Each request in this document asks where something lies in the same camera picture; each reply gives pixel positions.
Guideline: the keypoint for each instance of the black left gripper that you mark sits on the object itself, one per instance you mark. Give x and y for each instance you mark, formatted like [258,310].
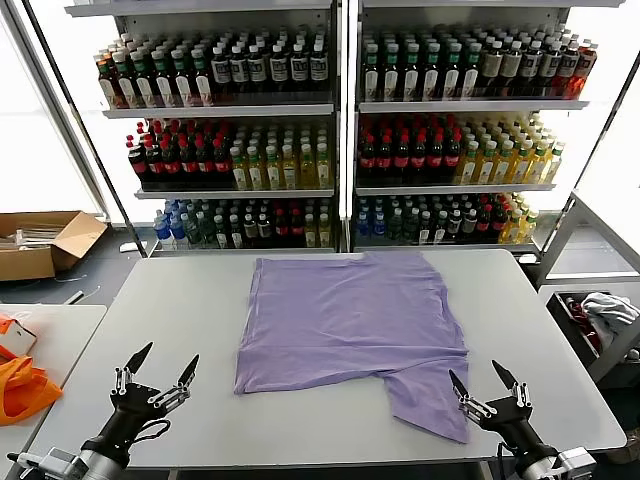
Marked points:
[127,415]

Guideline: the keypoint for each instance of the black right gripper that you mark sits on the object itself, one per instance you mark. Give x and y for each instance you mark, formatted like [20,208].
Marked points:
[512,420]

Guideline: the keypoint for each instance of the purple t-shirt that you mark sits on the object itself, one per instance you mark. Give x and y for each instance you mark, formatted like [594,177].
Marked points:
[350,325]

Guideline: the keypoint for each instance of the black storage crate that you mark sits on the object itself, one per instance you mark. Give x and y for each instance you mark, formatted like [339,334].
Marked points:
[560,317]

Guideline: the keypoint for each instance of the small grey floor bar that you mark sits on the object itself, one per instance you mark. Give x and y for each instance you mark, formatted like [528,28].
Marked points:
[75,297]

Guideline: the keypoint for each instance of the red crumpled garment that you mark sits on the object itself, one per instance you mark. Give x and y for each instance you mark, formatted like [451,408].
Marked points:
[580,311]

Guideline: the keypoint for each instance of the orange fabric bag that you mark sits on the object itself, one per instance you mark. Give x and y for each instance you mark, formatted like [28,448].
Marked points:
[25,390]

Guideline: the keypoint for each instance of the small white floor object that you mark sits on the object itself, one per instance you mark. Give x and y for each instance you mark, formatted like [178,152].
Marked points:
[131,246]
[526,258]

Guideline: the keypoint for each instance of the white box orange edge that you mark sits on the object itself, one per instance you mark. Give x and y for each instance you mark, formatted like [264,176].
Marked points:
[22,341]

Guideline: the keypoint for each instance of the white crumpled garment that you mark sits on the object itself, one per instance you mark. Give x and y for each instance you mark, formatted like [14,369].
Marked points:
[607,310]

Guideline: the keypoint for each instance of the blue label water bottle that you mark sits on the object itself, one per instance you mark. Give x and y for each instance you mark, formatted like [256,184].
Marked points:
[362,225]
[176,229]
[378,226]
[161,231]

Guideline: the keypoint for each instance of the clear green water bottle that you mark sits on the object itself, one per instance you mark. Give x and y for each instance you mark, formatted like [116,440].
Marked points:
[395,226]
[192,229]
[410,226]
[206,229]

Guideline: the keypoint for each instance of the dark drink bottle white label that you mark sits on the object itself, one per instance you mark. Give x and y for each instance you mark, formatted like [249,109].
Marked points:
[239,67]
[256,67]
[278,65]
[425,229]
[235,232]
[220,232]
[440,229]
[298,65]
[317,65]
[220,67]

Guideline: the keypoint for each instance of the open cardboard box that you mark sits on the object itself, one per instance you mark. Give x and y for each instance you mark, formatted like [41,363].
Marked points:
[75,240]

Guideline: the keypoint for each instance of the dark drink bottle beige label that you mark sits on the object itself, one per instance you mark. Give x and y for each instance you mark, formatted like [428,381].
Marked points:
[250,229]
[264,229]
[511,70]
[530,70]
[492,70]
[454,224]
[549,70]
[469,223]

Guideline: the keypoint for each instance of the cola bottle red cap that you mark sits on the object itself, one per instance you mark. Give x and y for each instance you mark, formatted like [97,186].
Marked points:
[384,157]
[452,155]
[202,160]
[151,160]
[186,160]
[168,160]
[418,157]
[220,160]
[367,157]
[483,221]
[401,157]
[296,227]
[435,157]
[135,162]
[281,227]
[498,220]

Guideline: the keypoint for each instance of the white packing pieces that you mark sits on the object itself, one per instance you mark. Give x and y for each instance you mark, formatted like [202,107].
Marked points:
[35,235]

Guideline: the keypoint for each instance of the black slanted window bar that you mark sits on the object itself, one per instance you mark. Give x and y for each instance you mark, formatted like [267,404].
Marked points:
[605,130]
[78,117]

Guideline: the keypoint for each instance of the grey metal shelving rack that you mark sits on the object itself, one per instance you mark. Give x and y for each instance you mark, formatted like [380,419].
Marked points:
[220,110]
[470,106]

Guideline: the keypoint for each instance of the dark tea bottle green label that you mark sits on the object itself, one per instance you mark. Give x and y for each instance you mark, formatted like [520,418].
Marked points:
[411,75]
[142,77]
[431,75]
[470,75]
[371,75]
[451,75]
[182,76]
[123,80]
[162,77]
[391,75]
[201,75]

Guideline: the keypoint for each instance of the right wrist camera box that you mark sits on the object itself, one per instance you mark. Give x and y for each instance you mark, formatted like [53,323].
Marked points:
[580,460]

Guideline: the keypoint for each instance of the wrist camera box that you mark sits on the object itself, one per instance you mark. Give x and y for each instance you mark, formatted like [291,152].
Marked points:
[580,460]
[57,464]

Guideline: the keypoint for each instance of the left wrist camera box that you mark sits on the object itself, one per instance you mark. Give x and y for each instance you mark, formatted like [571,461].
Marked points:
[57,464]

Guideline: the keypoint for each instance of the grey metal frame stand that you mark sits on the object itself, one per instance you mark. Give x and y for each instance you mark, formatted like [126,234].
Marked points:
[560,240]

